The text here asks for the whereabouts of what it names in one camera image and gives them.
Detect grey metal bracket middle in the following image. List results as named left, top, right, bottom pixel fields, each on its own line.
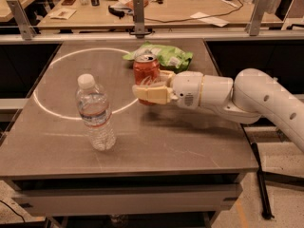
left=131, top=0, right=148, bottom=39

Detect grey metal bracket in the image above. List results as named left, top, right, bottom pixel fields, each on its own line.
left=131, top=0, right=148, bottom=39
left=245, top=0, right=269, bottom=36
left=7, top=0, right=36, bottom=40

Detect black sunglasses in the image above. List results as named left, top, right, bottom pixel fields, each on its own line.
left=108, top=6, right=125, bottom=19

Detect grey metal bracket left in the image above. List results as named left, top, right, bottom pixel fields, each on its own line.
left=7, top=0, right=36, bottom=40

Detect white table drawer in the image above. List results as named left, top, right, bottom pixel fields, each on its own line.
left=13, top=184, right=242, bottom=217

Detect black floor pole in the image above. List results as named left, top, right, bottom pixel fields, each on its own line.
left=241, top=124, right=275, bottom=220

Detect black cable on desk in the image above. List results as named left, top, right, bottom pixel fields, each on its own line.
left=144, top=0, right=245, bottom=24

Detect paper packet on desk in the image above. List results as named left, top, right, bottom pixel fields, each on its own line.
left=49, top=8, right=76, bottom=20

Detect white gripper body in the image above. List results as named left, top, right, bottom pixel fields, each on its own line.
left=172, top=71, right=203, bottom=109

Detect clear plastic water bottle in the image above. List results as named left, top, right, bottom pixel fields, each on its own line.
left=75, top=74, right=116, bottom=151

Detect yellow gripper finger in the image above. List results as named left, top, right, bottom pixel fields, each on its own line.
left=132, top=85, right=178, bottom=105
left=159, top=70, right=176, bottom=87

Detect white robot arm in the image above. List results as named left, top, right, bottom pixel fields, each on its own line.
left=132, top=68, right=304, bottom=151

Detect green chip bag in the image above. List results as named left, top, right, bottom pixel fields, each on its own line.
left=123, top=42, right=193, bottom=73

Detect grey metal bracket right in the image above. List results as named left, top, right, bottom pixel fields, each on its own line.
left=245, top=0, right=269, bottom=36

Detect red coke can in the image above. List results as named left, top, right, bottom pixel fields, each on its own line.
left=132, top=53, right=162, bottom=106

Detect white paper sheet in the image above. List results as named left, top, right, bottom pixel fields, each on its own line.
left=191, top=12, right=229, bottom=28

